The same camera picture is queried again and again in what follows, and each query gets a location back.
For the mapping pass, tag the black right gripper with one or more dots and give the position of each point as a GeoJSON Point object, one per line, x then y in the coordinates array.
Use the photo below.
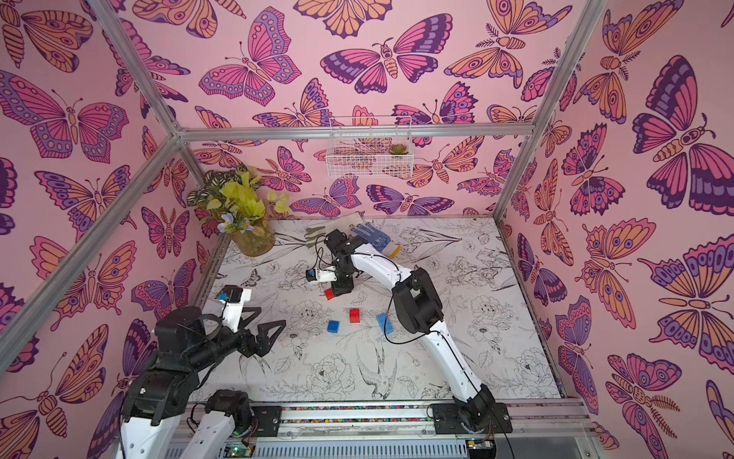
{"type": "Point", "coordinates": [341, 284]}

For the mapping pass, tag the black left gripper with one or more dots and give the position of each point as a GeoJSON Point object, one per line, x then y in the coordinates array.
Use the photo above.
{"type": "Point", "coordinates": [262, 345]}

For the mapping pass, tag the small blue lego brick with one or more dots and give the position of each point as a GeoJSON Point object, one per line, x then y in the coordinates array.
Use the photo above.
{"type": "Point", "coordinates": [333, 326]}

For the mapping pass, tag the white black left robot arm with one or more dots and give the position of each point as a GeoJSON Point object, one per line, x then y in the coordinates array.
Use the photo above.
{"type": "Point", "coordinates": [191, 345]}

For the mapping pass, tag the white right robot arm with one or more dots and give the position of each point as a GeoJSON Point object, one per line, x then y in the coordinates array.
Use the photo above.
{"type": "Point", "coordinates": [419, 310]}

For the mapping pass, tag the long blue lego brick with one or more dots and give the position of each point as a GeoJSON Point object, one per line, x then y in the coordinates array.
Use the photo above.
{"type": "Point", "coordinates": [384, 324]}

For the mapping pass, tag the blue dotted work glove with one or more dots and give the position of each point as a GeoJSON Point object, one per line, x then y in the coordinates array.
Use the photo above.
{"type": "Point", "coordinates": [381, 241]}

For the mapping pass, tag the white green work glove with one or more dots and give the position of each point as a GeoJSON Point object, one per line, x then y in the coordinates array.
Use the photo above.
{"type": "Point", "coordinates": [345, 224]}

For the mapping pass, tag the potted plant in glass vase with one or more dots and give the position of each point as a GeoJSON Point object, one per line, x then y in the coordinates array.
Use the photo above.
{"type": "Point", "coordinates": [239, 204]}

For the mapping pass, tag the small green item in basket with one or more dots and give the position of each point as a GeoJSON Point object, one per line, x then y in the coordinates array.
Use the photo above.
{"type": "Point", "coordinates": [398, 150]}

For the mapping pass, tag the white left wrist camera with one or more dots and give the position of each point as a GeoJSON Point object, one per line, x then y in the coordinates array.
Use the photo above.
{"type": "Point", "coordinates": [234, 299]}

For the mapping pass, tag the white wire basket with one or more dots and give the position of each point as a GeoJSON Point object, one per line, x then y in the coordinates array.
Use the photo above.
{"type": "Point", "coordinates": [359, 146]}

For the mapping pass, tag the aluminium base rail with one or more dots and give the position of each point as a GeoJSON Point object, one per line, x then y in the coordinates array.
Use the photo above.
{"type": "Point", "coordinates": [407, 429]}

